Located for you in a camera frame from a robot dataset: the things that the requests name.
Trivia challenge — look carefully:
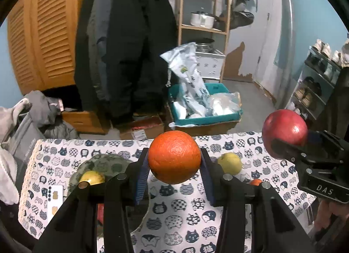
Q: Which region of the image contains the grey hanging jacket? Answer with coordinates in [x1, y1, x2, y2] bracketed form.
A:
[87, 0, 115, 104]

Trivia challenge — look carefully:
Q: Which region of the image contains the grey fabric bag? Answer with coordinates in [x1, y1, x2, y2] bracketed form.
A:
[1, 114, 46, 161]

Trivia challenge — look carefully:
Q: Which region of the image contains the silver cooking pot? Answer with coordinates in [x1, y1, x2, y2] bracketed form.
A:
[190, 8, 219, 28]

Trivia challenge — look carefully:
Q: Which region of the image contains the shoe rack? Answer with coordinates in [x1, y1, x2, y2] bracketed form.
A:
[285, 39, 349, 123]

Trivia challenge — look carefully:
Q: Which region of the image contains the grey hanging bag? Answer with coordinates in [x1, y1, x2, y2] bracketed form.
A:
[231, 0, 255, 29]

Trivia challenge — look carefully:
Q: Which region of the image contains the grey hoodie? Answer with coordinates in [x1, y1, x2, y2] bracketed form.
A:
[24, 91, 80, 139]

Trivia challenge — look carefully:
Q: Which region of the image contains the clear plastic bag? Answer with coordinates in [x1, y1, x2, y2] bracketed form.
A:
[206, 92, 242, 116]

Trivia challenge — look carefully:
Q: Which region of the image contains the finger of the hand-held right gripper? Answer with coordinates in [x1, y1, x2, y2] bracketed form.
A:
[307, 130, 342, 149]
[272, 138, 315, 162]

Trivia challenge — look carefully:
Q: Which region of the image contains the yellow apple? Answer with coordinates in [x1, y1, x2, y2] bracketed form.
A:
[217, 153, 243, 176]
[79, 171, 106, 187]

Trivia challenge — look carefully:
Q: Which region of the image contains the white patterned storage box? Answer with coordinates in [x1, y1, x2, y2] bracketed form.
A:
[195, 50, 226, 80]

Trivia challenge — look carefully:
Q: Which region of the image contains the wooden louvered wardrobe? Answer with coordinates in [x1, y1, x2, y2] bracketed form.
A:
[7, 0, 100, 96]

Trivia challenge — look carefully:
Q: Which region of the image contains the dark cloth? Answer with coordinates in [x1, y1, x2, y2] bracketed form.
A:
[318, 68, 349, 134]

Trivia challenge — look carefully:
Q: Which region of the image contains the person's right hand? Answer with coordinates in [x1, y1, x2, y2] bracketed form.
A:
[313, 201, 339, 233]

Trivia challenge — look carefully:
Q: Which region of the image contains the cat-printed tablecloth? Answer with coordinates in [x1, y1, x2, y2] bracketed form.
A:
[18, 132, 318, 253]

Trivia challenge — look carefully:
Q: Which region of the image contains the brown cardboard box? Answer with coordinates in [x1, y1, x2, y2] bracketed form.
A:
[120, 115, 166, 140]

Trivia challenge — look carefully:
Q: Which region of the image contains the wooden drawer box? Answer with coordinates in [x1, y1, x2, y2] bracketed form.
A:
[61, 111, 111, 135]

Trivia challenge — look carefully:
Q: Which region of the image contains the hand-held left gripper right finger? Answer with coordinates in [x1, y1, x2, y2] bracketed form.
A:
[200, 148, 310, 253]

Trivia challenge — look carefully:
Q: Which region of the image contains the black hanging coat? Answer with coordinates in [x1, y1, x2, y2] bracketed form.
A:
[74, 0, 179, 126]

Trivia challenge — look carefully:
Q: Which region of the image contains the wooden shelf rack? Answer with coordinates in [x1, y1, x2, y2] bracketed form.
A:
[177, 0, 233, 83]

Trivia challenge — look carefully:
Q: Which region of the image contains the printed plastic bag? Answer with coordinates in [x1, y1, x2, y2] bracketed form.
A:
[160, 43, 210, 119]

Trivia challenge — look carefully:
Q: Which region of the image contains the large orange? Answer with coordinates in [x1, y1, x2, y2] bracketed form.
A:
[148, 130, 202, 185]

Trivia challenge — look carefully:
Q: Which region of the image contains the steel pot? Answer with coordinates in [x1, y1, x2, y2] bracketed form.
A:
[196, 38, 216, 52]

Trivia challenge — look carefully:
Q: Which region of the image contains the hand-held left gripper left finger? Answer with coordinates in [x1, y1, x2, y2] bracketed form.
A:
[33, 147, 150, 253]

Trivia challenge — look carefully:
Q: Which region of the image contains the white sticker card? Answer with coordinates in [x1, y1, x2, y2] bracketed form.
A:
[47, 185, 64, 217]

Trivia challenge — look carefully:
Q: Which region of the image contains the red apple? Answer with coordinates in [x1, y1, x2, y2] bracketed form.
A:
[262, 109, 309, 160]

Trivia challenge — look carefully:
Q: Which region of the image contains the glass plate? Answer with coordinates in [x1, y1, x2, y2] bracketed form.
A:
[68, 153, 150, 234]

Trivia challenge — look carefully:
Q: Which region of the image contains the pile of grey clothes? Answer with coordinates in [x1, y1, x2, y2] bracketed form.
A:
[0, 99, 31, 206]

